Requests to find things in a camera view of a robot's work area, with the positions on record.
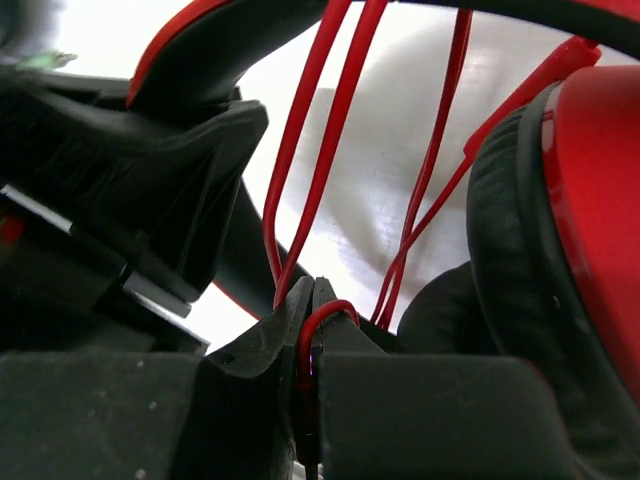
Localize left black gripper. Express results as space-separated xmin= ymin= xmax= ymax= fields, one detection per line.
xmin=1 ymin=66 xmax=268 ymax=353

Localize red headphone cable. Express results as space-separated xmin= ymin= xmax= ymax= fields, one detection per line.
xmin=262 ymin=0 xmax=601 ymax=401

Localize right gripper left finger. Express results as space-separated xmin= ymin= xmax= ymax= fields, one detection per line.
xmin=1 ymin=277 xmax=314 ymax=479

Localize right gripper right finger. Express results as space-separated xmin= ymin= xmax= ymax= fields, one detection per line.
xmin=314 ymin=274 xmax=579 ymax=479

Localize red black headphones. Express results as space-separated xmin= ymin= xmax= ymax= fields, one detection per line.
xmin=126 ymin=1 xmax=639 ymax=457

